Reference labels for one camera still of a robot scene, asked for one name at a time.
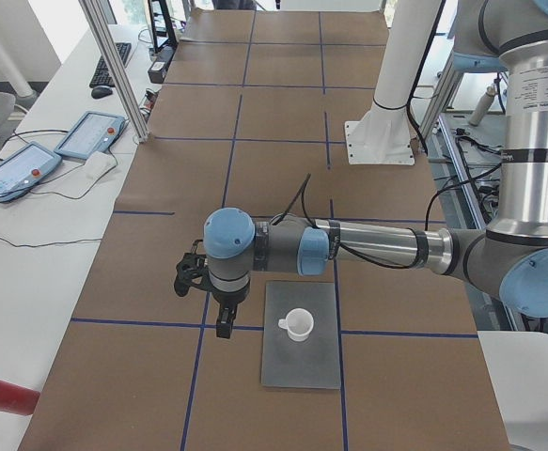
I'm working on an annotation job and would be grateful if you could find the white plastic cup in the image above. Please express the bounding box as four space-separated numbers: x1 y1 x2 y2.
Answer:
277 308 315 342

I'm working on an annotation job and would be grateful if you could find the white chair back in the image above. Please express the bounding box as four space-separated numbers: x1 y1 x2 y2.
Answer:
478 331 548 450

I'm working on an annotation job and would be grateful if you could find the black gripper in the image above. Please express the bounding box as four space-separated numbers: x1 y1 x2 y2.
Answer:
212 282 250 339

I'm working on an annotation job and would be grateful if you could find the red water bottle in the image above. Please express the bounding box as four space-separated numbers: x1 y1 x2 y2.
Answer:
0 380 40 416

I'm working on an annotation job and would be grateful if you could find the blue teach pendant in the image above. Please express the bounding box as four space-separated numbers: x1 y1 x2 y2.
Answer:
0 142 62 202
55 111 126 160

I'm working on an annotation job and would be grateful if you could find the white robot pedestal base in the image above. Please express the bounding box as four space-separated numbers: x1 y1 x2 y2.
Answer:
345 0 445 165

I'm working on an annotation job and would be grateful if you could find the silver closed laptop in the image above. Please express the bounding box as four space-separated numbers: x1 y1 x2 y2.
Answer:
261 281 340 390

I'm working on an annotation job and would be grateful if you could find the blue teach pendant far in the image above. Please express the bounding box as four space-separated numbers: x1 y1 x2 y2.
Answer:
55 111 126 160

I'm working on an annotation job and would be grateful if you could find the black keyboard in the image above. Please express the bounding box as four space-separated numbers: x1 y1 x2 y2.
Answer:
88 41 133 88

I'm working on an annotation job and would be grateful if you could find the black desktop box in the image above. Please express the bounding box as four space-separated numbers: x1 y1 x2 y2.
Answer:
148 46 175 85

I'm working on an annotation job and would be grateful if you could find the black computer mouse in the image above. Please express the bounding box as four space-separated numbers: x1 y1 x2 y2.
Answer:
90 86 113 100

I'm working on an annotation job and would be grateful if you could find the white metal bottle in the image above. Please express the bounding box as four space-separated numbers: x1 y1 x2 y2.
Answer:
468 86 496 127

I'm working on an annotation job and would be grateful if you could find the blue teach pendant near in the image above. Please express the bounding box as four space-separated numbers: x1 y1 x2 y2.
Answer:
0 142 62 202

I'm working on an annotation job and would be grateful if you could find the aluminium frame post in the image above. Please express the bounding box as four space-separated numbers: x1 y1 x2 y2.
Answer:
79 0 149 143

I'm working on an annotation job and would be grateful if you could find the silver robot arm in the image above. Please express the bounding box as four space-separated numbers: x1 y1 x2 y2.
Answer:
186 10 508 334

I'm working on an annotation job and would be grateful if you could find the white cloth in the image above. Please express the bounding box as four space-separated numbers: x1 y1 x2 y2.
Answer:
83 152 117 180

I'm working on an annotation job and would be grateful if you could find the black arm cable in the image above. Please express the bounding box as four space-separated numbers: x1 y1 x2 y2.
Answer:
273 173 505 270

